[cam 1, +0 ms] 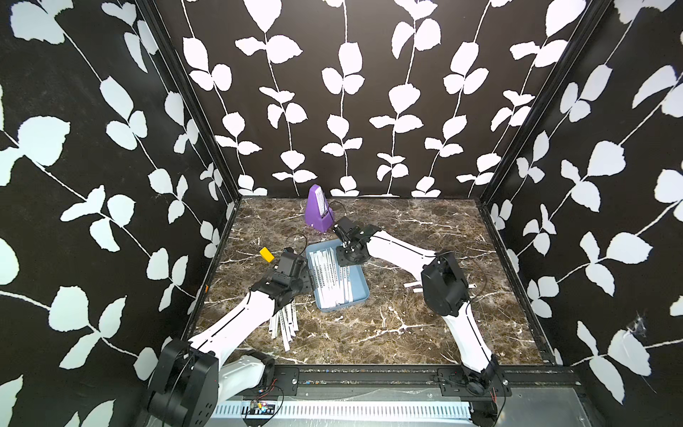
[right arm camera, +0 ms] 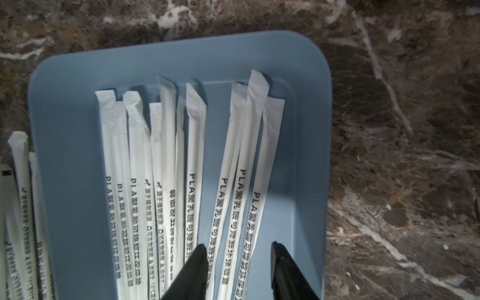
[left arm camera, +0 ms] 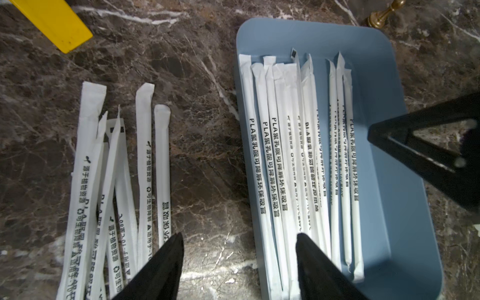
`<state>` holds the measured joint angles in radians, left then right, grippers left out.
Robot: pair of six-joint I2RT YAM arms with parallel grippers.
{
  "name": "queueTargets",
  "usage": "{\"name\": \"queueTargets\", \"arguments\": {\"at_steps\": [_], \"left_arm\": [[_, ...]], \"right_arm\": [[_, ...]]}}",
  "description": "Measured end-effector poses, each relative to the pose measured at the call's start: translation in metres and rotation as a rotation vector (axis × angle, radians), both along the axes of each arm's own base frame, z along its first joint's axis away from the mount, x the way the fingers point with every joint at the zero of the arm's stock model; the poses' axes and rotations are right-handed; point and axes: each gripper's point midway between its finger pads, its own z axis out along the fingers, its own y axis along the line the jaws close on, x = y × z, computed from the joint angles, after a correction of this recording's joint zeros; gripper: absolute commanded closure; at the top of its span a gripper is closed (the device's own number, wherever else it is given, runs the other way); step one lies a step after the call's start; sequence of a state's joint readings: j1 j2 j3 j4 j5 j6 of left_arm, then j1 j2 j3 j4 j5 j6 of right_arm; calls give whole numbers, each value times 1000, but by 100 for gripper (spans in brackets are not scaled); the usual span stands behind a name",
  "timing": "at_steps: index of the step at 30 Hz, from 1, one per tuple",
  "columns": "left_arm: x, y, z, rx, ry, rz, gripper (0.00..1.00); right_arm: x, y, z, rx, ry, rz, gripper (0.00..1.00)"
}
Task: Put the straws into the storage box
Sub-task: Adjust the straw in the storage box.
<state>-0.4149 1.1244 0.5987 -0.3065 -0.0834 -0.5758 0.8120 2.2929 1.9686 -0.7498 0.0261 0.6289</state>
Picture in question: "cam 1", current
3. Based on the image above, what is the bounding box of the white slotted cable duct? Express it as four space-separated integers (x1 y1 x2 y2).
211 400 472 423

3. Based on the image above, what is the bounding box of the black corner frame post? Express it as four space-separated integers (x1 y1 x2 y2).
478 0 611 206

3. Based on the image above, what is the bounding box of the black left corner post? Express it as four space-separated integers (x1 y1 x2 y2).
135 0 242 204

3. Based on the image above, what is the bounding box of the blue plastic storage box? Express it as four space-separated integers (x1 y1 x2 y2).
305 239 370 312

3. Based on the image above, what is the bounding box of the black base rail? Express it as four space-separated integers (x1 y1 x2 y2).
267 364 582 400

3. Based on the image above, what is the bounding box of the small green circuit board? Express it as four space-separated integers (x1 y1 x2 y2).
244 400 277 417

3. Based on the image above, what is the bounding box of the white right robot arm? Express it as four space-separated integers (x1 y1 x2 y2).
333 217 499 396

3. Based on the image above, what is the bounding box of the purple metronome-like object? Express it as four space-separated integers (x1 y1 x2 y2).
304 184 335 233

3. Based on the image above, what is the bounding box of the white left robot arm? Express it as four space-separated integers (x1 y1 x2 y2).
143 247 312 426

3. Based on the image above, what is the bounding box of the yellow block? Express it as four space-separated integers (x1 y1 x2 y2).
259 247 275 263

